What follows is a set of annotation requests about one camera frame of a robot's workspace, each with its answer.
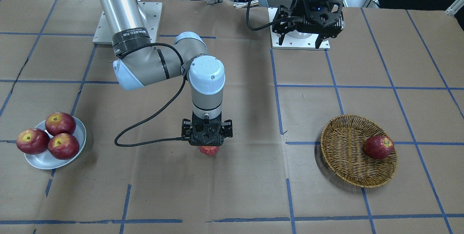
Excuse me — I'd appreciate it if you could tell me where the dark red apple in basket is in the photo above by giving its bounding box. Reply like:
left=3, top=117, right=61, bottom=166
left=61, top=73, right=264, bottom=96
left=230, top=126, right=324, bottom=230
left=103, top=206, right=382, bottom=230
left=364, top=135, right=394, bottom=160

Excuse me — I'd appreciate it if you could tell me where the woven wicker basket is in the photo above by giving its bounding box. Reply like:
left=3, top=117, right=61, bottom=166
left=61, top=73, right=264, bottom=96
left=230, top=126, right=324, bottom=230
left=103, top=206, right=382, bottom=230
left=320, top=114, right=398, bottom=188

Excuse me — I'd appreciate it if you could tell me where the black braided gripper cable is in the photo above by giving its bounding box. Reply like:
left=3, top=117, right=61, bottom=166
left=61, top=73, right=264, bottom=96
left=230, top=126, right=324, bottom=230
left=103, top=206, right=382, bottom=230
left=246, top=0, right=279, bottom=32
left=114, top=43, right=191, bottom=147

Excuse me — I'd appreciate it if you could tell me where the red yellow apple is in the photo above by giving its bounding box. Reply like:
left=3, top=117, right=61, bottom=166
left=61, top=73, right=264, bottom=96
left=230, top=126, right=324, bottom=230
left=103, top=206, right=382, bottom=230
left=199, top=146, right=219, bottom=156

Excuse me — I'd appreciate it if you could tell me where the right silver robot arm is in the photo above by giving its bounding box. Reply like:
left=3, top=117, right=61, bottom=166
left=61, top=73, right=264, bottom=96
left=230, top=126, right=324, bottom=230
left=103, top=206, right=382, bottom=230
left=100, top=0, right=233, bottom=146

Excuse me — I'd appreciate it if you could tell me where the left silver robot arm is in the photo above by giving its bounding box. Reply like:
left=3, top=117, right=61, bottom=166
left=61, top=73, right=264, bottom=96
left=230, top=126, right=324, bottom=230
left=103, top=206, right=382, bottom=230
left=258, top=0, right=345, bottom=50

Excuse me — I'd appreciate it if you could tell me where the black braided left gripper cable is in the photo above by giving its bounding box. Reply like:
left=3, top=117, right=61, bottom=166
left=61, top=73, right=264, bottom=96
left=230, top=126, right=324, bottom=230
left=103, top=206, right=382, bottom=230
left=246, top=0, right=279, bottom=32

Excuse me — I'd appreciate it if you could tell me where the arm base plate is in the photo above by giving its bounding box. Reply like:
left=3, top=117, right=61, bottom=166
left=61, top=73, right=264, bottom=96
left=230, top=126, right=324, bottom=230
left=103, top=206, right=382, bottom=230
left=93, top=2, right=162, bottom=45
left=270, top=30, right=330, bottom=50

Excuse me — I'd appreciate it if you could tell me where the red apple on plate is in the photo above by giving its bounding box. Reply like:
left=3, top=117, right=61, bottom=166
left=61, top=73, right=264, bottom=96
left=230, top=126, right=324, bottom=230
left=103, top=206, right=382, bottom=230
left=48, top=133, right=80, bottom=160
left=45, top=112, right=76, bottom=136
left=16, top=128, right=50, bottom=155

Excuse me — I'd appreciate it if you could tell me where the black braided right gripper cable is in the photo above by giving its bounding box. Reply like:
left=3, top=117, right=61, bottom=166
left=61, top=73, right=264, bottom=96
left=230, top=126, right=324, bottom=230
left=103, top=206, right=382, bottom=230
left=114, top=43, right=191, bottom=147

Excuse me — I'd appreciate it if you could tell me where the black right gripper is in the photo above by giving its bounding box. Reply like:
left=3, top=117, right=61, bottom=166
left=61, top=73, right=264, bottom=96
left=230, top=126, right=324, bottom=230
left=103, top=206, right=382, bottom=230
left=181, top=113, right=233, bottom=146

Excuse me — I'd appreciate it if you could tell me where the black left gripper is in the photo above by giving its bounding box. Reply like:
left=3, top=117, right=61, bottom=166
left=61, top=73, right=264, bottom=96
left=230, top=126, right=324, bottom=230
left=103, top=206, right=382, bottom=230
left=272, top=0, right=345, bottom=49

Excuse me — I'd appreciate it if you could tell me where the red apple on plate front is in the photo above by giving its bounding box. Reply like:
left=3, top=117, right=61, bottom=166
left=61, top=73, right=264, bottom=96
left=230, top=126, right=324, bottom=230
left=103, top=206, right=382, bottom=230
left=48, top=133, right=80, bottom=160

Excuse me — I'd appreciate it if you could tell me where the light blue plate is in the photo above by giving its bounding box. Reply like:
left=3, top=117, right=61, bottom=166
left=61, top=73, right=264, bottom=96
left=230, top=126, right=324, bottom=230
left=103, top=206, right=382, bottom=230
left=24, top=116, right=87, bottom=170

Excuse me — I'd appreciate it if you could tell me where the red apple on plate back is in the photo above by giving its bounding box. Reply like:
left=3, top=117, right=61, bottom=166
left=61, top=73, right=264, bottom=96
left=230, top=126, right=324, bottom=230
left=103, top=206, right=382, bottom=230
left=45, top=112, right=76, bottom=136

